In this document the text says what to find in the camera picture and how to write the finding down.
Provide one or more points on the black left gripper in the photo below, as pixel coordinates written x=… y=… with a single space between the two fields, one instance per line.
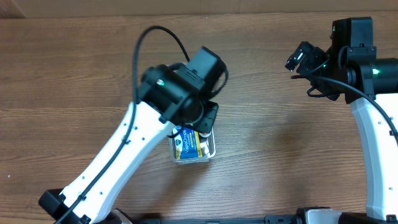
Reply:
x=206 y=119

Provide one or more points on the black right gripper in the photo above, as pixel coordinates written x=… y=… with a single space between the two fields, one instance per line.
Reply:
x=315 y=62

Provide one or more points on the orange tube white caps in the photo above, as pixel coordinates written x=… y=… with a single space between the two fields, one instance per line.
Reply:
x=205 y=135

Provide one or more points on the blue yellow VapoDrops box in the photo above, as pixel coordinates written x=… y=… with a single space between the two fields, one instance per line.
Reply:
x=186 y=143

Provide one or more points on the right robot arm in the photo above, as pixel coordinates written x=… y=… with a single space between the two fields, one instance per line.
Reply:
x=350 y=67

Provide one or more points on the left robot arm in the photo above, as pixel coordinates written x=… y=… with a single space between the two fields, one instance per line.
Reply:
x=169 y=95

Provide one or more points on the clear plastic container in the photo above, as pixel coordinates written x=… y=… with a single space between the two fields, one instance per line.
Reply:
x=210 y=149

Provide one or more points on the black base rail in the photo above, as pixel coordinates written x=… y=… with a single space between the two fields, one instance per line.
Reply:
x=217 y=221

